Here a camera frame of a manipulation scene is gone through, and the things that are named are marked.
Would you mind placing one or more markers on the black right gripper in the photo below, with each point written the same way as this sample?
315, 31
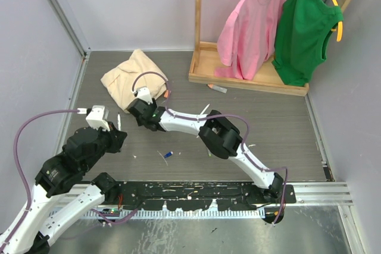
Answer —
153, 105

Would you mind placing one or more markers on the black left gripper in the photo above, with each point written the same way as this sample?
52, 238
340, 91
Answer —
116, 137

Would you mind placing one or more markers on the white marker dark green end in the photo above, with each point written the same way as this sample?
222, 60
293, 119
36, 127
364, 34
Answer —
119, 121

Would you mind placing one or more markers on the white marker blue end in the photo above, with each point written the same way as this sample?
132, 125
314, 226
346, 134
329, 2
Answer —
205, 109

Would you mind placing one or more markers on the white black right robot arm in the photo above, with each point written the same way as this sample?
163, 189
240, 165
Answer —
221, 137

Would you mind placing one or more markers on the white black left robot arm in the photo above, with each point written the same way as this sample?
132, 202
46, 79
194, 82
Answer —
36, 228

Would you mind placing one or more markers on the small blue pen cap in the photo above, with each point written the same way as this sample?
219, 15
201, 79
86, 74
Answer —
168, 155

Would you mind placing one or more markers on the beige cloth bag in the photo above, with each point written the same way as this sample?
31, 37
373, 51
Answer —
138, 71

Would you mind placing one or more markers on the grey highlighter orange tip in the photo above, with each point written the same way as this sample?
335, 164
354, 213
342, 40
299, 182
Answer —
217, 88

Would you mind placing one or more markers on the wooden clothes rack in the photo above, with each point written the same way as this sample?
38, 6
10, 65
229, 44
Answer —
206, 59

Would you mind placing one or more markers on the pink t-shirt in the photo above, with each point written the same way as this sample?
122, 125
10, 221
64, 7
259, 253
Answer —
247, 38

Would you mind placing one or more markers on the green tank top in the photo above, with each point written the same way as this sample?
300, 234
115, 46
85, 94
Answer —
302, 38

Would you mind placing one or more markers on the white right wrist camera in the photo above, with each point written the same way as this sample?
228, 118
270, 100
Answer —
144, 94

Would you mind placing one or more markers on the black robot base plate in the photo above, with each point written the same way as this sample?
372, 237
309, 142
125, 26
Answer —
186, 196

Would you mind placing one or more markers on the aluminium frame rail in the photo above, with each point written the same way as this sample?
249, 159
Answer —
67, 18

